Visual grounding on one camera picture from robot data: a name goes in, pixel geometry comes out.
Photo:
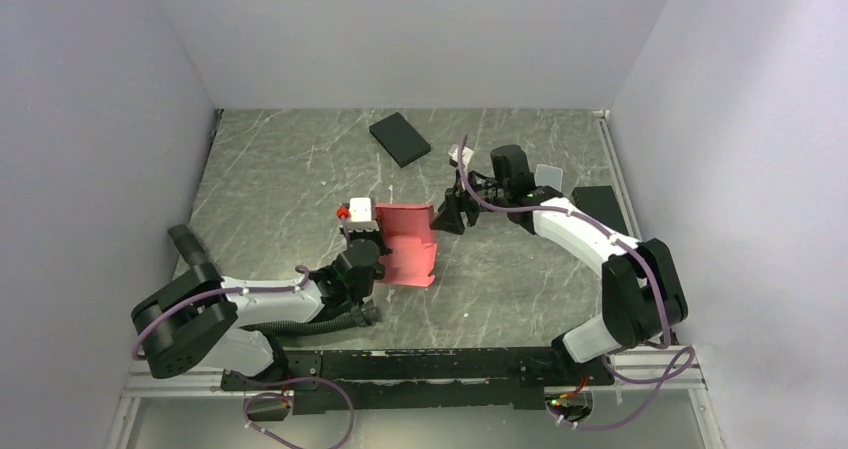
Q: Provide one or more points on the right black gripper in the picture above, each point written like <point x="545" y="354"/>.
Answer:
<point x="448" y="218"/>

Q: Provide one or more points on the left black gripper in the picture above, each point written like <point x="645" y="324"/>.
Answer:
<point x="378" y="235"/>

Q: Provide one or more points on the red paper box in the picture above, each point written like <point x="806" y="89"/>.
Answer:
<point x="412" y="243"/>

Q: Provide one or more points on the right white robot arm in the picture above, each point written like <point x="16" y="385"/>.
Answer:
<point x="641" y="293"/>

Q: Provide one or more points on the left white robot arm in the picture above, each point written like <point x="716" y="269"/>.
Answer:
<point x="203" y="318"/>

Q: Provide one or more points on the black flat box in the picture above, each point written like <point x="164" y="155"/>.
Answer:
<point x="403" y="143"/>

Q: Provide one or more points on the clear plastic case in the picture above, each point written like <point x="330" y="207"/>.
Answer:
<point x="550" y="176"/>

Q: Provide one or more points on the black ridged tray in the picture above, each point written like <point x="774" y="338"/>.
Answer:
<point x="600" y="203"/>

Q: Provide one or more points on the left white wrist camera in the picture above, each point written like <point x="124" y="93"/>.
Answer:
<point x="356" y="210"/>

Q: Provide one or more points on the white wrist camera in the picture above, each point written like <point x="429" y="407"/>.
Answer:
<point x="356" y="210"/>
<point x="460" y="157"/>

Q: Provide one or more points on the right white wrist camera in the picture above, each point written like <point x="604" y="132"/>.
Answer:
<point x="460" y="157"/>

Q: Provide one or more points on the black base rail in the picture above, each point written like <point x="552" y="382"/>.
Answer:
<point x="519" y="377"/>

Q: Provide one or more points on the aluminium frame rail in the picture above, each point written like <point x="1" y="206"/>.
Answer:
<point x="639" y="369"/>

